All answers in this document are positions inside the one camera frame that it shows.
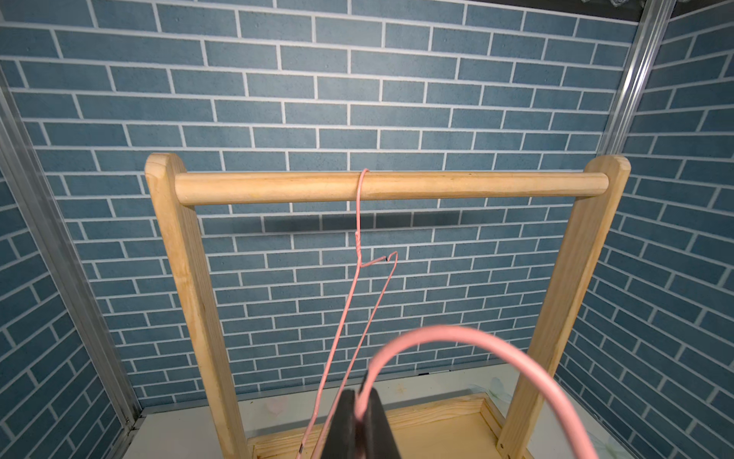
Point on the pink hanger with pink top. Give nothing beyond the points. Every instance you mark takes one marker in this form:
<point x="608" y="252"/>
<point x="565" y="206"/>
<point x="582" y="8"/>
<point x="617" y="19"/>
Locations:
<point x="508" y="407"/>

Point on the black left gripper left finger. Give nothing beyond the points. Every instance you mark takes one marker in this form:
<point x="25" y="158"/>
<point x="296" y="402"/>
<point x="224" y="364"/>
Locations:
<point x="341" y="440"/>

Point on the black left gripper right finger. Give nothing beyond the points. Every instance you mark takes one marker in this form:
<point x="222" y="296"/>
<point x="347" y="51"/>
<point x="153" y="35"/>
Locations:
<point x="378" y="439"/>

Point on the aluminium corner post left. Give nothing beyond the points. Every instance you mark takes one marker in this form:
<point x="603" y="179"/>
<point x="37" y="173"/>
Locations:
<point x="21" y="167"/>

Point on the aluminium corner post right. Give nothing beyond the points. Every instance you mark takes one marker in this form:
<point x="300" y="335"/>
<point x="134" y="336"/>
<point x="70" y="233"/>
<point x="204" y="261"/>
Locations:
<point x="639" y="62"/>

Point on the aluminium corner post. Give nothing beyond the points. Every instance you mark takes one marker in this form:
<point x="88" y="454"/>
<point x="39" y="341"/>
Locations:
<point x="639" y="62"/>
<point x="21" y="167"/>

